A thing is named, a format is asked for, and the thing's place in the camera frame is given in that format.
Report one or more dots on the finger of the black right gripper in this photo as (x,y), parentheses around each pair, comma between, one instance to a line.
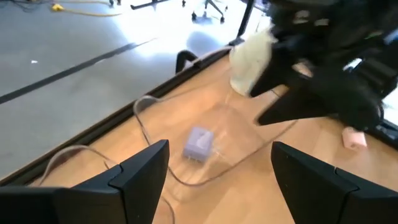
(298,105)
(276,73)

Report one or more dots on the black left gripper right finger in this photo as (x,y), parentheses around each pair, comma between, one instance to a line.
(326,202)

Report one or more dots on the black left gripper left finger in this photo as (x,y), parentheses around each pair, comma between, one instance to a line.
(93,202)

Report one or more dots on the pink wall charger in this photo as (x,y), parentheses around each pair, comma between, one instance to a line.
(354,138)

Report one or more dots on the lavender wall charger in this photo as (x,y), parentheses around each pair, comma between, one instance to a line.
(198,147)

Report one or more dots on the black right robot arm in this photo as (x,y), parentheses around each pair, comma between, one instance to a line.
(382,18)

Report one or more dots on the office chair base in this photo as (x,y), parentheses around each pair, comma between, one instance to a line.
(194,16)

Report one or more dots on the clear plastic tray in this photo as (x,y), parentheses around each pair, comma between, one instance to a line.
(72,147)
(242,137)

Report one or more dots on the black stand pole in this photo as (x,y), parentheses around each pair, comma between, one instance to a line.
(245,18)

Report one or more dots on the black aluminium table frame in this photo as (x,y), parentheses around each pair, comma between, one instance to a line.
(93,131)

